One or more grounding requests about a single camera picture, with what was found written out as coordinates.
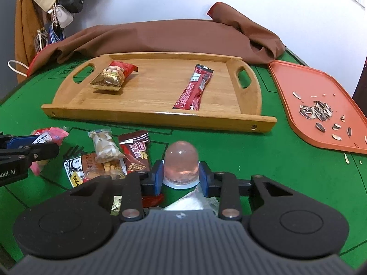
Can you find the orange white peanut packet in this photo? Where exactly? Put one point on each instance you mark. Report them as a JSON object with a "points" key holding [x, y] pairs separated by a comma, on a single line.
{"points": [[86, 167]]}

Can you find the long red snack packet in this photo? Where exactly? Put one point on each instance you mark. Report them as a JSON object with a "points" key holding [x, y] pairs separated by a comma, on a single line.
{"points": [[192, 91]]}

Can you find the red gold peanut packet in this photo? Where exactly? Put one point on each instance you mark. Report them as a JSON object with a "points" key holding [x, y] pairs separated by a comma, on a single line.
{"points": [[110, 76]]}

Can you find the clear plastic snack packet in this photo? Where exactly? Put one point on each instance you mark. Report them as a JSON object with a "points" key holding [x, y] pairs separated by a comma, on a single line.
{"points": [[189, 203]]}

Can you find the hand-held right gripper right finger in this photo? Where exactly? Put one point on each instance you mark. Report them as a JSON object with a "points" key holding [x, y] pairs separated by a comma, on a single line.
{"points": [[202, 177]]}

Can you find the clear white nut packet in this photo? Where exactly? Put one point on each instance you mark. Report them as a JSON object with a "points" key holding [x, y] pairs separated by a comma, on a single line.
{"points": [[104, 147]]}

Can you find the dark red snack packet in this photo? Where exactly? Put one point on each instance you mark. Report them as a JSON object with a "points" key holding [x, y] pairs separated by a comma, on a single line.
{"points": [[134, 154]]}

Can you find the brown cloth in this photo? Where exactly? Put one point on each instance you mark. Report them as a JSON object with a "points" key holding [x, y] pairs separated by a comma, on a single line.
{"points": [[172, 37]]}

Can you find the dark brown object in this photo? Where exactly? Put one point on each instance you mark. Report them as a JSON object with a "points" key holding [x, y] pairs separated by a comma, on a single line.
{"points": [[362, 91]]}

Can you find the white key pouch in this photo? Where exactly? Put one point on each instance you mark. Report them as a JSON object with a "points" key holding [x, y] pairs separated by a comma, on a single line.
{"points": [[64, 17]]}

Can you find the pink snack packet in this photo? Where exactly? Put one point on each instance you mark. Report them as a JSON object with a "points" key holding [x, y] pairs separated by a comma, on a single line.
{"points": [[53, 136]]}

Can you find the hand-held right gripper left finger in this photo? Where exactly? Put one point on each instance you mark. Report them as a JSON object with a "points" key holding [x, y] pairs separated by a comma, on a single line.
{"points": [[158, 177]]}

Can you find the orange plastic tray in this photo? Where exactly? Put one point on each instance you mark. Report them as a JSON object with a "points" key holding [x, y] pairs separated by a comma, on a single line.
{"points": [[286, 80]]}

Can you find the pink jelly cup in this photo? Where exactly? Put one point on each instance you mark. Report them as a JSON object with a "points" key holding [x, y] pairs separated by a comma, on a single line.
{"points": [[180, 160]]}

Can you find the wooden serving tray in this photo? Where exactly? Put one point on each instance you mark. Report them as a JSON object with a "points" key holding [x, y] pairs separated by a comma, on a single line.
{"points": [[154, 88]]}

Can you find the pile of sunflower seeds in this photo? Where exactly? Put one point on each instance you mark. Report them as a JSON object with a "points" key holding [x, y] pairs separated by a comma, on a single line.
{"points": [[318, 111]]}

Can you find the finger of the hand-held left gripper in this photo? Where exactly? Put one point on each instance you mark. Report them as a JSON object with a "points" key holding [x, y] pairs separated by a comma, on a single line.
{"points": [[24, 142], [43, 151]]}

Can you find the sunflower seed shell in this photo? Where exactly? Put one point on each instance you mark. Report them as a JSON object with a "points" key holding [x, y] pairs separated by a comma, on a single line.
{"points": [[346, 158]]}

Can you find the brown coat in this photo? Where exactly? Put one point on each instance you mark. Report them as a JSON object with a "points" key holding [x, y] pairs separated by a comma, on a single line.
{"points": [[25, 34]]}

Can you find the gold snack packet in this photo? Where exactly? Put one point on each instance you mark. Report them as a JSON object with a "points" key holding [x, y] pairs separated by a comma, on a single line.
{"points": [[116, 204]]}

